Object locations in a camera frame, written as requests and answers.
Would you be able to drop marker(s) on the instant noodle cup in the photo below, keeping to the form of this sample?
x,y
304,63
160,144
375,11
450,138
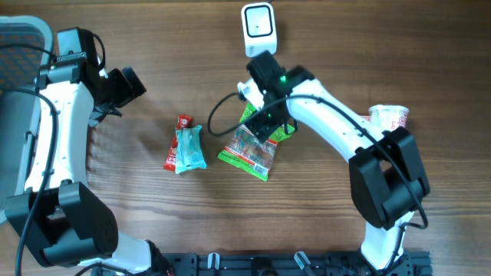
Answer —
x,y
388,117

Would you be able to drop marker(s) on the teal snack packet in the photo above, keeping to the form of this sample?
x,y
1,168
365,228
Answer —
x,y
189,154

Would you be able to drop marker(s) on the white barcode scanner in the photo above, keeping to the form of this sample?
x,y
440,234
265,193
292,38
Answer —
x,y
259,29

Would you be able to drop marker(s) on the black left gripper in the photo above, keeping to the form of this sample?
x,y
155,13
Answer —
x,y
126,93

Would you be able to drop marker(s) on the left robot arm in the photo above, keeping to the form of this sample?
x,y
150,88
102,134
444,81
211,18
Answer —
x,y
57,217

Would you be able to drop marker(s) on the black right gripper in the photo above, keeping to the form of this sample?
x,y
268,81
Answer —
x,y
261,126

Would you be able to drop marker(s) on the red coffee stick sachet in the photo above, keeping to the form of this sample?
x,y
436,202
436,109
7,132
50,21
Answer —
x,y
183,122

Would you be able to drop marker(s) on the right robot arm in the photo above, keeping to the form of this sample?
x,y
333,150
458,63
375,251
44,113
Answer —
x,y
387,178

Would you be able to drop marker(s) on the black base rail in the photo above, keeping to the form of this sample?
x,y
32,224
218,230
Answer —
x,y
334,263

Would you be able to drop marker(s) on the green snack bag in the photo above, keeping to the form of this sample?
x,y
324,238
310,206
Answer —
x,y
245,152

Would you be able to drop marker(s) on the grey plastic shopping basket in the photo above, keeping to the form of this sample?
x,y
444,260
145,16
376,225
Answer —
x,y
20,112

